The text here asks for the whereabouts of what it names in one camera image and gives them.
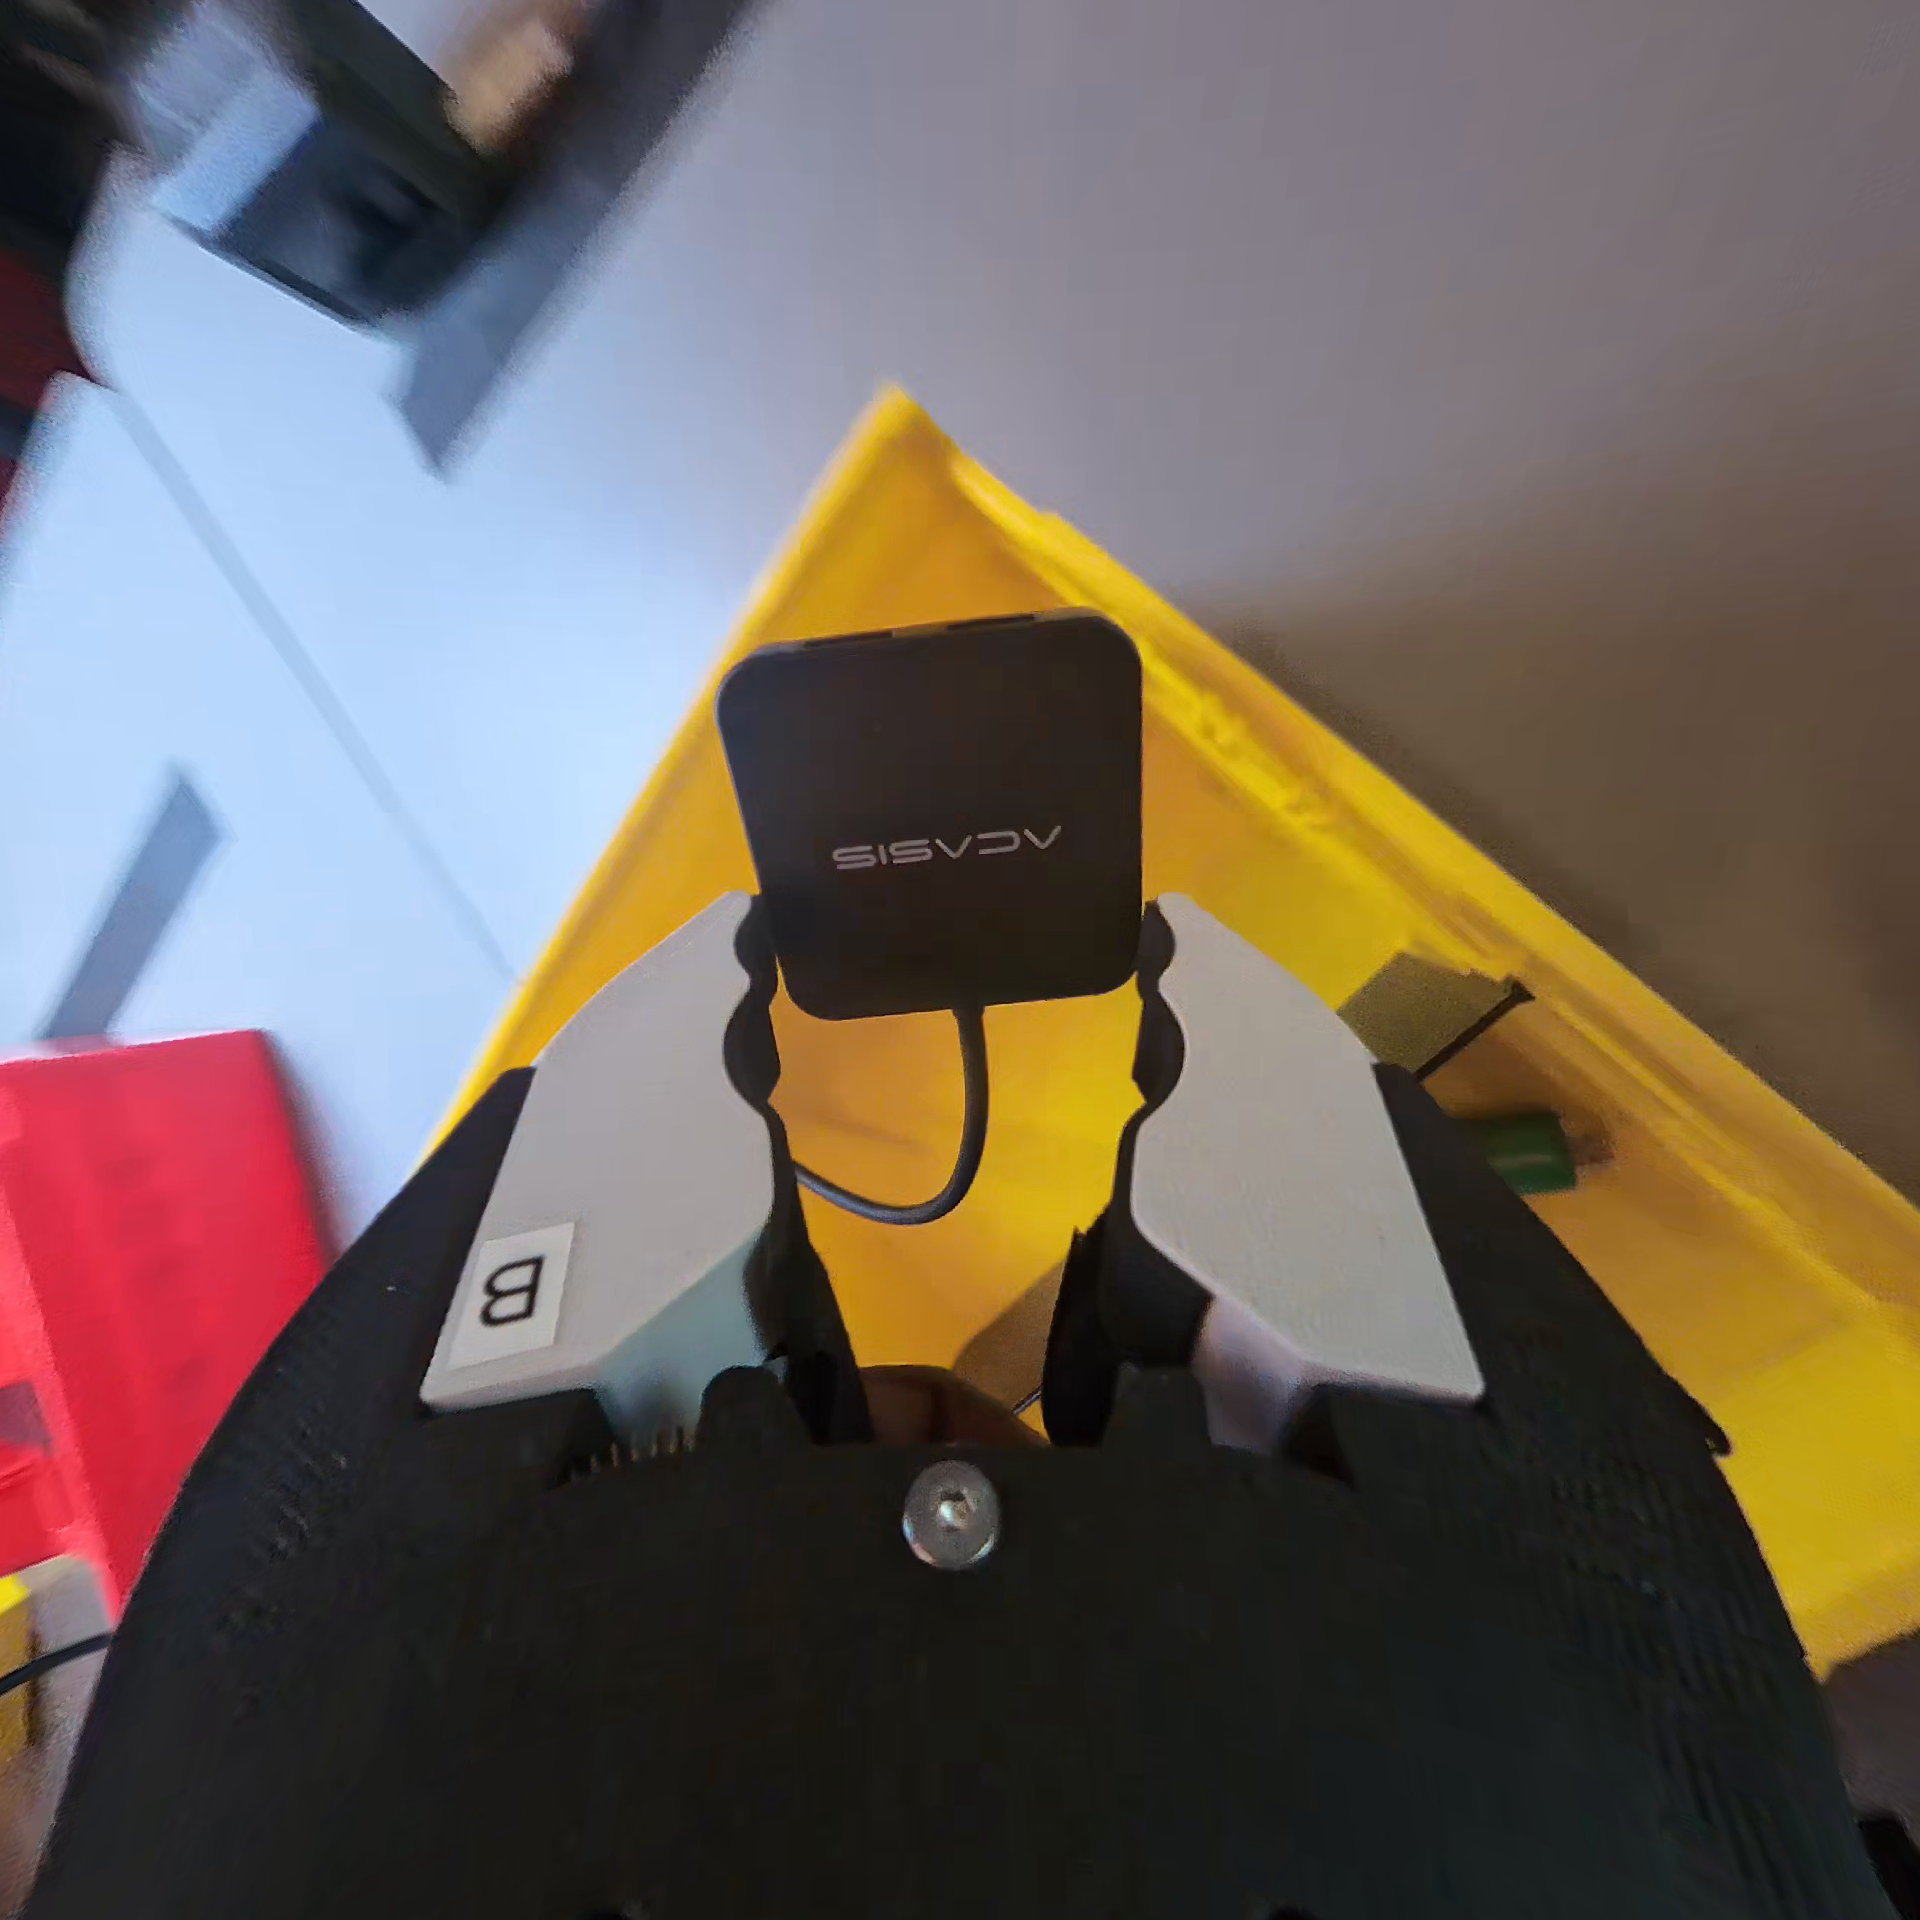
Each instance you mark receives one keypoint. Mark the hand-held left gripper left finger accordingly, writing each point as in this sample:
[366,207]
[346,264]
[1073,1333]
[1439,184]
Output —
[632,1142]

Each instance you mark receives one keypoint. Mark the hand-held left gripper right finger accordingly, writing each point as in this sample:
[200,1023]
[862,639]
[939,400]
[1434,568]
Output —
[1292,1186]

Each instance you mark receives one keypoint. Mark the yellow plastic bin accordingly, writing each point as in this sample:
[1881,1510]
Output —
[1649,1291]

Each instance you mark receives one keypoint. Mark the black square hdmi hub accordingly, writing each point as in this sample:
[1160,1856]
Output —
[931,778]

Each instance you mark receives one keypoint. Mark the red plastic bin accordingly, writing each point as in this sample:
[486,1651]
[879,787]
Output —
[148,1200]

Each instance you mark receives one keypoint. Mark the black bin divider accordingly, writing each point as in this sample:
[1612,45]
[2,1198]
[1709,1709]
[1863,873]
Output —
[1415,1006]

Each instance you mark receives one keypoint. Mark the black tape strip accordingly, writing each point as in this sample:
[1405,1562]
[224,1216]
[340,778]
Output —
[145,899]

